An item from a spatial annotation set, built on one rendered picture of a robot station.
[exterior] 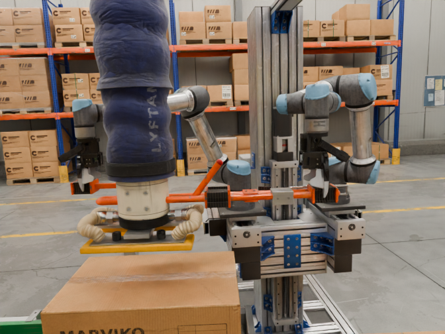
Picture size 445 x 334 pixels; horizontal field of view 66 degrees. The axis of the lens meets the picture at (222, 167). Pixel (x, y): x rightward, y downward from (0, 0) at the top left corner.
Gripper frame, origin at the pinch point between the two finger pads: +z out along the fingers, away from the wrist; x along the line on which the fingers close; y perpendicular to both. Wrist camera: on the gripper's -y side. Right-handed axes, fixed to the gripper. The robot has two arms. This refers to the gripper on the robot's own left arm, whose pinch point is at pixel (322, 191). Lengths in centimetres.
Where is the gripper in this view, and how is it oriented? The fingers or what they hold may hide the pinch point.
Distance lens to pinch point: 121.3
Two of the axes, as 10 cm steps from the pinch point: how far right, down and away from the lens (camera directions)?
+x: -0.1, 1.6, -9.9
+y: -10.0, 0.3, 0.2
